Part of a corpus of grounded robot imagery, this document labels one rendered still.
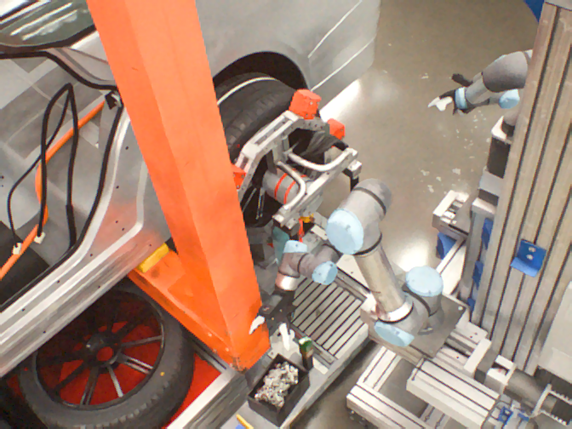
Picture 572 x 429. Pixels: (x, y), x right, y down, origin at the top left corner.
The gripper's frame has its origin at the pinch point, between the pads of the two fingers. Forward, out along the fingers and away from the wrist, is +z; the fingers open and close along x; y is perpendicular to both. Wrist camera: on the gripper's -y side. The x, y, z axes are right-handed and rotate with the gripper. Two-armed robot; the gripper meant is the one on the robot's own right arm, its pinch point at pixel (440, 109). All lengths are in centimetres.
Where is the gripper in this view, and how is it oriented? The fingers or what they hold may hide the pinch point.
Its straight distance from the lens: 300.7
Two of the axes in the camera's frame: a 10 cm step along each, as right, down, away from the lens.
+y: 1.7, 8.8, -4.4
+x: 8.0, 1.3, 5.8
